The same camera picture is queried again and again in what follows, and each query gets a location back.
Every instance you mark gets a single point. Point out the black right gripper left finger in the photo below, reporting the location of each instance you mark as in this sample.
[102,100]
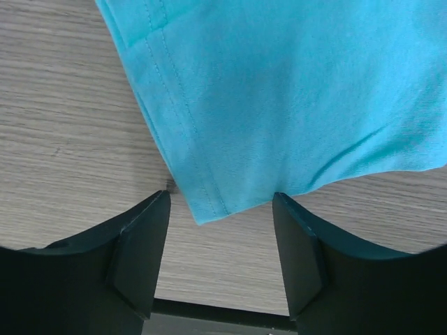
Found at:
[99,281]

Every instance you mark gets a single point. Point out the turquoise t shirt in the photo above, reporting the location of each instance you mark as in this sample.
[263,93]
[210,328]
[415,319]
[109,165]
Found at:
[245,99]

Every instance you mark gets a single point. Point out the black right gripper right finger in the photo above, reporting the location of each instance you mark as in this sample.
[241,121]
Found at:
[338,283]

